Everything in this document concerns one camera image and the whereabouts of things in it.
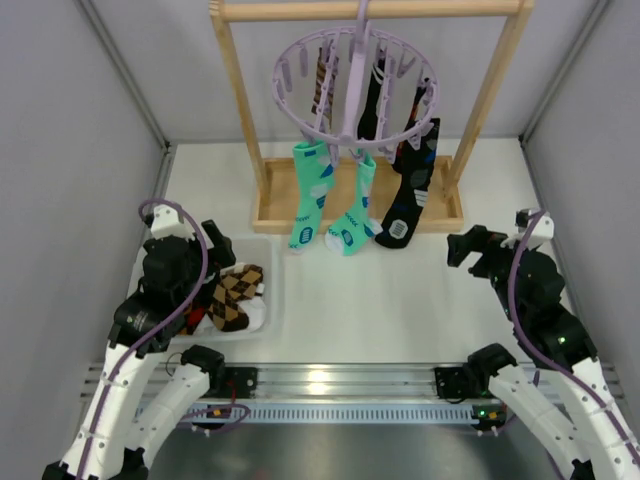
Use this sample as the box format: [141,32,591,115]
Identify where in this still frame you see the black sport sock grey patches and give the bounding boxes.
[375,118,440,249]

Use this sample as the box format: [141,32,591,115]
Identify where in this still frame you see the green sock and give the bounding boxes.
[288,142,335,253]
[325,150,382,256]

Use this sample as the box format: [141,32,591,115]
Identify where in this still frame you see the purple round clip hanger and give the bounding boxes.
[272,1,440,167]

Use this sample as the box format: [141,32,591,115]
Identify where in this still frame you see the brown striped sock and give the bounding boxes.
[311,47,339,123]

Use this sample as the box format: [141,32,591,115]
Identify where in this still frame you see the red orange argyle sock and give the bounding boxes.
[392,77,430,173]

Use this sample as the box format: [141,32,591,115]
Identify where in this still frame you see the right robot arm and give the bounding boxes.
[447,225,639,479]

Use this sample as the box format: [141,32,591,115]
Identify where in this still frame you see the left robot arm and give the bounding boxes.
[43,215,236,479]

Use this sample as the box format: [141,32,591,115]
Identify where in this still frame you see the brown argyle sock in basket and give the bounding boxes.
[208,263,266,333]

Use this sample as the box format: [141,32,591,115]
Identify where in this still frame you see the white plastic basket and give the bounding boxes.
[114,236,282,343]

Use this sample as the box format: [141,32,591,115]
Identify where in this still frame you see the orange black argyle sock basket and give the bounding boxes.
[179,304,206,336]

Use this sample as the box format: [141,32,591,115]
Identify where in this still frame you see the black sock white stripes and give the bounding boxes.
[357,55,386,140]

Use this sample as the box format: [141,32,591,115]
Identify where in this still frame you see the wooden hanger rack frame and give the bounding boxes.
[208,0,536,235]

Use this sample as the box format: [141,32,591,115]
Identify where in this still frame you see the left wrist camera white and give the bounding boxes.
[138,199,193,240]

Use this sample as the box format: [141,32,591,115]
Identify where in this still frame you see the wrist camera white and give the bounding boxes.
[138,199,193,240]
[500,208,555,249]

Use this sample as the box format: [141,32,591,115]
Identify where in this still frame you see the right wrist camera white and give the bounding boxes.
[500,208,555,249]

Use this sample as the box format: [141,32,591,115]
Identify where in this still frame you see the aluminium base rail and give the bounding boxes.
[79,362,626,401]

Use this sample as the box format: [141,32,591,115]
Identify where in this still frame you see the slotted cable duct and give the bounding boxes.
[184,403,506,425]

